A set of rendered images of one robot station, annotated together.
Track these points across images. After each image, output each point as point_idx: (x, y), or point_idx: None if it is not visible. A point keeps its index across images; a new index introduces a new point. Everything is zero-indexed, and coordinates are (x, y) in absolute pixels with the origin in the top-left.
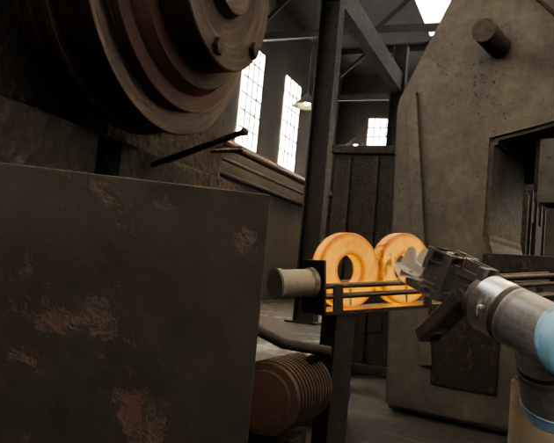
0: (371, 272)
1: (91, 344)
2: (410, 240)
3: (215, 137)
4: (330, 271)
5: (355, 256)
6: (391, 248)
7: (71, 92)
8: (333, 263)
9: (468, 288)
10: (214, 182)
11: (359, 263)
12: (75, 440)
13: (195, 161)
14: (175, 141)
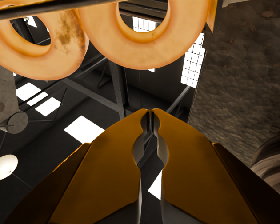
0: (96, 18)
1: None
2: (41, 74)
3: (215, 74)
4: (188, 9)
5: (134, 40)
6: (69, 60)
7: None
8: (180, 24)
9: None
10: (256, 58)
11: (122, 28)
12: None
13: (249, 62)
14: None
